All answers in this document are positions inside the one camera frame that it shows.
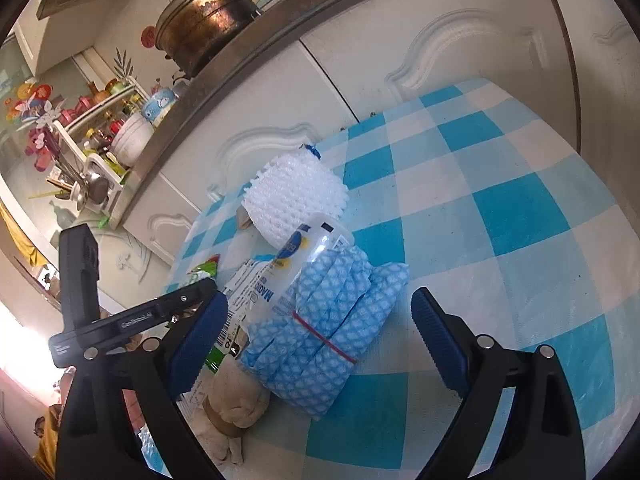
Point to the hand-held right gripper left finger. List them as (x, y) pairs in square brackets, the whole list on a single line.
[(197, 345)]

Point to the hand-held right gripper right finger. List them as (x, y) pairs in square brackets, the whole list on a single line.
[(440, 345)]

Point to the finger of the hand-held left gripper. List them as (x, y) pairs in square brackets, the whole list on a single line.
[(192, 297)]

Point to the blue patterned cloth bundle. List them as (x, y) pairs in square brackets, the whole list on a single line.
[(325, 320)]

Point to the clear plastic bottle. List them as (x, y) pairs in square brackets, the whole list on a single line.
[(300, 245)]

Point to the colourful printed packet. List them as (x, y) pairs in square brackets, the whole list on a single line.
[(205, 270)]

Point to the white printed packet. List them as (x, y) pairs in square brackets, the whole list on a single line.
[(237, 292)]

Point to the small green clip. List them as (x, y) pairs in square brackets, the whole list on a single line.
[(103, 222)]

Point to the beige crumpled paper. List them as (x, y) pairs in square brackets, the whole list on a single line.
[(235, 400)]

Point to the yellow hanging cloth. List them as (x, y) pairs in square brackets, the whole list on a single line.
[(17, 240)]

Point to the white kitchen rack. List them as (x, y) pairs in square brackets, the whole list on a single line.
[(116, 200)]

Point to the steel ladle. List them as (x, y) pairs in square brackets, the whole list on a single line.
[(92, 187)]

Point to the yellow green stick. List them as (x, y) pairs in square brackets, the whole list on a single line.
[(42, 193)]

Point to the white foam fruit net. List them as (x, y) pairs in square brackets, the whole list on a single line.
[(295, 195)]

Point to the stacked white bowls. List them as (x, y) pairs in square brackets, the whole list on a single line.
[(131, 140)]

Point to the row of condiment bottles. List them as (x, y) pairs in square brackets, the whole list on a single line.
[(107, 130)]

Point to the blue white checkered tablecloth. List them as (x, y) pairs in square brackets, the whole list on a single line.
[(500, 200)]

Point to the colourful flower decorations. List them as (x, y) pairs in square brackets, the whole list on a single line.
[(35, 110)]

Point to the blue white ceramic jar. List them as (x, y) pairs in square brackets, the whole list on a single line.
[(157, 107)]

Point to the small blue plastic piece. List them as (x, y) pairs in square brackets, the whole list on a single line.
[(311, 150)]

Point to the grey kitchen countertop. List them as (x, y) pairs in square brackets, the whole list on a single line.
[(250, 45)]

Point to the steel steamer pot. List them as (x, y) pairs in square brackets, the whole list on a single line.
[(210, 20)]

